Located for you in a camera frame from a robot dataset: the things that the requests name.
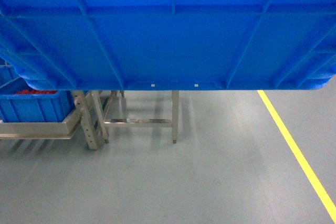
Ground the large blue plastic crate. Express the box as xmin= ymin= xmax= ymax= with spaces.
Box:
xmin=1 ymin=0 xmax=335 ymax=90

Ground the steel roller shelf rack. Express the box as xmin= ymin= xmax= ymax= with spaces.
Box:
xmin=1 ymin=90 xmax=118 ymax=150

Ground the blue bin with red parts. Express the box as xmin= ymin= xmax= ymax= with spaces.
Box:
xmin=1 ymin=78 xmax=75 ymax=123

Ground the blue bin at left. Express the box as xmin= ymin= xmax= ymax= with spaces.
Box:
xmin=0 ymin=59 xmax=19 ymax=86

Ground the steel table frame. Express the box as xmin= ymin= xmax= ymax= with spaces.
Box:
xmin=102 ymin=90 xmax=180 ymax=144

